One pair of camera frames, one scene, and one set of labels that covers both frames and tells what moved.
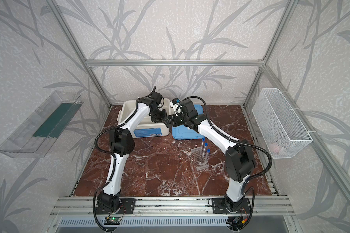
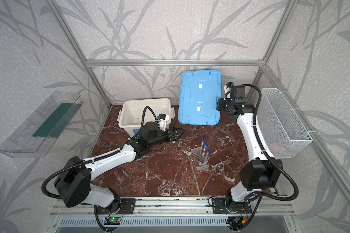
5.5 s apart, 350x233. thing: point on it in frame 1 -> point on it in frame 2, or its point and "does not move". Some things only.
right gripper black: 173,120 -> 221,105
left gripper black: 158,115 -> 168,135
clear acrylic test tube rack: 200,158 does not move
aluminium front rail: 171,206 does not move
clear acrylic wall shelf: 34,137 does not move
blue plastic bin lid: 182,132 -> 199,91
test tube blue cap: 202,145 does not move
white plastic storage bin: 148,128 does not move
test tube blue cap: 205,144 does not move
